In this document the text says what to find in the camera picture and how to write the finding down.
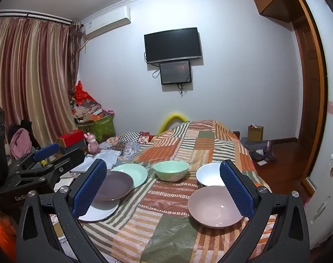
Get light blue cloth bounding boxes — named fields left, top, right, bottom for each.
left=70, top=149, right=122, bottom=176

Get red and grey box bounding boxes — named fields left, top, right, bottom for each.
left=57, top=130, right=86, bottom=149

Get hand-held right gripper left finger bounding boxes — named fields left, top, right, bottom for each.
left=16, top=158, right=108, bottom=263

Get green plate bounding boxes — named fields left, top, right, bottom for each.
left=112, top=163, right=148, bottom=189

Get white bowl brown spots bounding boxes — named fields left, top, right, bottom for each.
left=196, top=162, right=227, bottom=187

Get orange striped patchwork blanket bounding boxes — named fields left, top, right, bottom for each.
left=50, top=120, right=278, bottom=263

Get pink toy figure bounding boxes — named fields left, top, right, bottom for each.
left=84, top=132, right=102, bottom=155

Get wooden door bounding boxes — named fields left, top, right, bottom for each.
left=289, top=0, right=328, bottom=198

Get striped curtain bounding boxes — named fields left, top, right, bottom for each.
left=0, top=16, right=79, bottom=154

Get grey bag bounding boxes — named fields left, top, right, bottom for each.
left=240, top=138, right=276, bottom=162

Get black wall television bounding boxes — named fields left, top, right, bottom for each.
left=144, top=27, right=202, bottom=64

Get person's left forearm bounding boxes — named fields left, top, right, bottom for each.
left=0, top=212, right=18, bottom=263

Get small black monitor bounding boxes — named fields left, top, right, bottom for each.
left=159, top=60, right=192, bottom=85

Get curtain rod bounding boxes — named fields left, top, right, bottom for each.
left=0, top=9, right=74, bottom=25

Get white air conditioner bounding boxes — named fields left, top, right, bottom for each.
left=80, top=5, right=131, bottom=40

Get yellow foam tube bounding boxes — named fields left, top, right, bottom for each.
left=158, top=112, right=189, bottom=136

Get green storage box with clutter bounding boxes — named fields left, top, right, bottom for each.
left=71, top=99, right=115, bottom=124

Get pink cloth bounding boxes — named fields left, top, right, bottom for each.
left=9, top=128, right=33, bottom=159

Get checkered patchwork quilt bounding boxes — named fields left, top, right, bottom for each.
left=101, top=131, right=156, bottom=165

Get purple plate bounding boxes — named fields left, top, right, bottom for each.
left=94, top=171, right=134, bottom=202

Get cardboard box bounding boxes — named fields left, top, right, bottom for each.
left=248, top=124, right=264, bottom=142

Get green bowl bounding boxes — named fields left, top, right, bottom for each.
left=153, top=160, right=190, bottom=182

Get brown sheer curtain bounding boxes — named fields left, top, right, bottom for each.
left=69, top=20, right=86, bottom=107

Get black bag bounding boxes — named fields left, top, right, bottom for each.
left=20, top=119, right=40, bottom=148

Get pink bowl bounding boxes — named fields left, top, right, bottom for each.
left=187, top=185, right=245, bottom=229

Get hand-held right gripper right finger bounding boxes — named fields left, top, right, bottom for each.
left=220, top=159, right=310, bottom=263

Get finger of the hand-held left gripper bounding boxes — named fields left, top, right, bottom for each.
left=8, top=142, right=60, bottom=172
left=17, top=148, right=86, bottom=183

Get red bag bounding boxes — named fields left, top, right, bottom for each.
left=75, top=81, right=93, bottom=106

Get white plate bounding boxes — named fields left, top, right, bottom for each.
left=78, top=199, right=120, bottom=223

